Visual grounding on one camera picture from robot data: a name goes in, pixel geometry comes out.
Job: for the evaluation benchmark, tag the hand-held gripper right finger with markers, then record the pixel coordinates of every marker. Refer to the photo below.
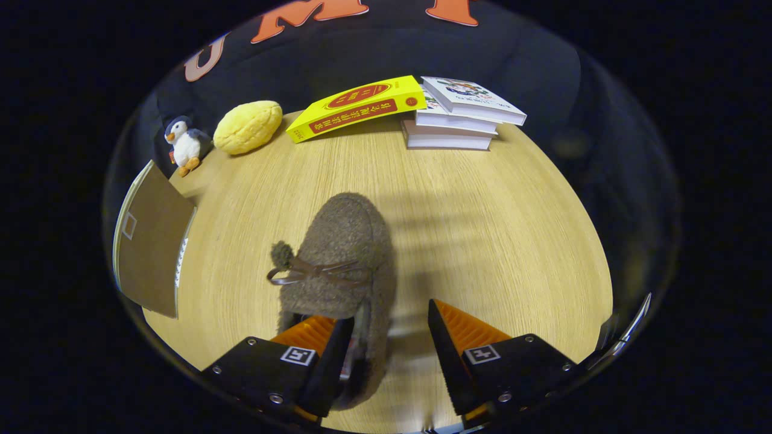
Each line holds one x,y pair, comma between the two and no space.
449,367

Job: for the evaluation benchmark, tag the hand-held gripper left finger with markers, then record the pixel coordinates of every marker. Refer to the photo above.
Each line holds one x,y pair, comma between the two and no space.
329,367

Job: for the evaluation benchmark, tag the brown fuzzy shoe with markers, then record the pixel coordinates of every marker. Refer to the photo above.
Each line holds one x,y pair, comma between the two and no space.
344,235

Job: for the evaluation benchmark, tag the brown fabric storage box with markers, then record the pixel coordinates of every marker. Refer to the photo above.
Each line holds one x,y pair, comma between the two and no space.
154,241

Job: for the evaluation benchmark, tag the brown spine book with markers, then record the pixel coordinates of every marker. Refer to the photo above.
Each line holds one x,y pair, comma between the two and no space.
446,142

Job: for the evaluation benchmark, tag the yellow bread plush toy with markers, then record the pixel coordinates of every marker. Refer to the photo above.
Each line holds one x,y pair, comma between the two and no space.
247,128

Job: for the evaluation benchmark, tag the yellow book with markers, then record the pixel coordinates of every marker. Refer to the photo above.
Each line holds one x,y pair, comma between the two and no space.
356,108

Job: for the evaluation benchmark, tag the penguin plush toy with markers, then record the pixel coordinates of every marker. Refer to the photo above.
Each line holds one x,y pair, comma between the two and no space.
187,147

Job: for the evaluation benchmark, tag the white illustrated book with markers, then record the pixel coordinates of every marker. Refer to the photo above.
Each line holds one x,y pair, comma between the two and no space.
476,99

